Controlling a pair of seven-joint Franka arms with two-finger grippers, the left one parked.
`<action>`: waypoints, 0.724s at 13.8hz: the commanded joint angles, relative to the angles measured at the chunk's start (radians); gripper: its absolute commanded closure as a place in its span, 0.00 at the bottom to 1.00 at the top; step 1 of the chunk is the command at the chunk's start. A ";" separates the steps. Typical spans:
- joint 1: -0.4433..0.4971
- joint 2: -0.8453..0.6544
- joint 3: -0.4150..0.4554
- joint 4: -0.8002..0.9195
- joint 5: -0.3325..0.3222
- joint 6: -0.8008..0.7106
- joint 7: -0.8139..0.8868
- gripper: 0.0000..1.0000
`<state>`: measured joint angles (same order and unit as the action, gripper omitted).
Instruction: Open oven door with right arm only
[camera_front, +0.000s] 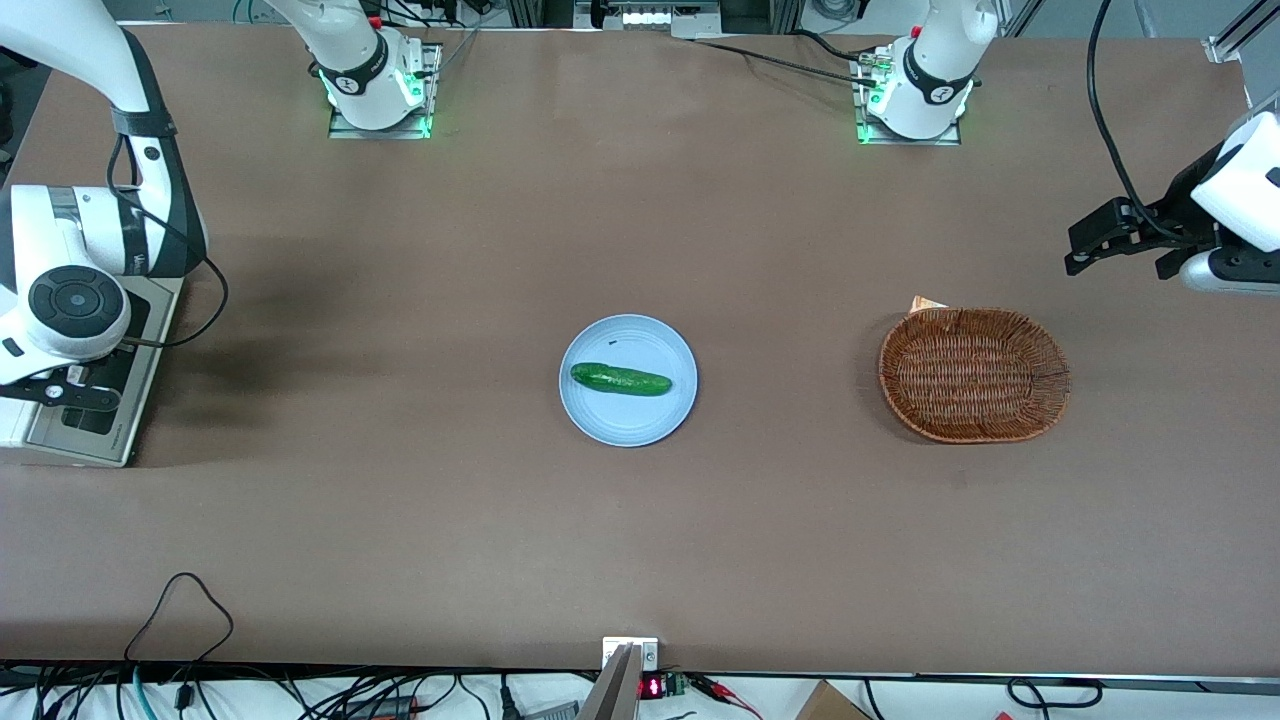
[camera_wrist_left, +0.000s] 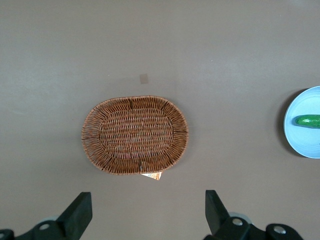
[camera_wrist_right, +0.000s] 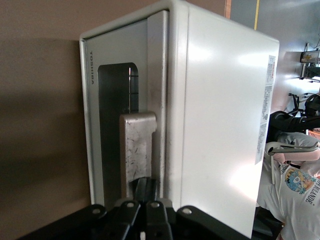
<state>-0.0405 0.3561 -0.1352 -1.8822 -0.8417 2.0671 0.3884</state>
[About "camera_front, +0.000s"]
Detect black coiled cable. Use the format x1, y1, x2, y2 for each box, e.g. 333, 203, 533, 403
1006, 677, 1105, 711

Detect green cucumber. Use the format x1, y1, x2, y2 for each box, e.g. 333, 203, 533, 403
570, 362, 674, 398

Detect brown cardboard box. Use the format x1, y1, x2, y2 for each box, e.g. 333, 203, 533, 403
794, 679, 873, 720

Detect aluminium frame profile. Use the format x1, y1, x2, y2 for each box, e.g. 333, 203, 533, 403
1203, 0, 1280, 67

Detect metal equipment rack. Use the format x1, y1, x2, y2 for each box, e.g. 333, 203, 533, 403
505, 0, 806, 41

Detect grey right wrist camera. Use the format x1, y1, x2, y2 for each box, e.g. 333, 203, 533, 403
0, 378, 123, 415

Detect black power adapter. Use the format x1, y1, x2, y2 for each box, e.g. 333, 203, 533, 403
338, 694, 419, 720

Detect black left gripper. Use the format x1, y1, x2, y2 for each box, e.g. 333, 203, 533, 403
1064, 143, 1229, 283

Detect red clip leads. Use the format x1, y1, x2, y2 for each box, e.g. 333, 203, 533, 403
688, 673, 765, 720

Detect thin black looped cable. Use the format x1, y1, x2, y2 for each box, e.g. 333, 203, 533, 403
123, 571, 236, 663

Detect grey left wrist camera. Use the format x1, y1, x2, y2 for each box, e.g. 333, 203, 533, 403
1178, 248, 1280, 297

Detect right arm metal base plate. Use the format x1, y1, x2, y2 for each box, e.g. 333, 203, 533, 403
327, 42, 444, 140

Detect brown wicker basket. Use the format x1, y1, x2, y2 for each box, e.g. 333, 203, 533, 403
878, 306, 1072, 445

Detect light blue plate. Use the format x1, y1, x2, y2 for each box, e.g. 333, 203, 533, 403
558, 314, 699, 448

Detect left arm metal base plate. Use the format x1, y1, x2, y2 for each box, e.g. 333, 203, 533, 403
851, 50, 964, 148

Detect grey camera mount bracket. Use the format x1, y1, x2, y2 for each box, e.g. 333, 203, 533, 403
578, 636, 661, 720

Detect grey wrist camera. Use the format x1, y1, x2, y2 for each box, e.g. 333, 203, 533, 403
1178, 248, 1280, 297
0, 378, 123, 415

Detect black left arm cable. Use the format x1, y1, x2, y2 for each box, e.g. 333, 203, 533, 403
1086, 0, 1217, 247

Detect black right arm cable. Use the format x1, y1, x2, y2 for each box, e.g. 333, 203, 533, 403
106, 133, 231, 351

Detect black cable to arm base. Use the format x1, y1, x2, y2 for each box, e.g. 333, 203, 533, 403
690, 28, 883, 87

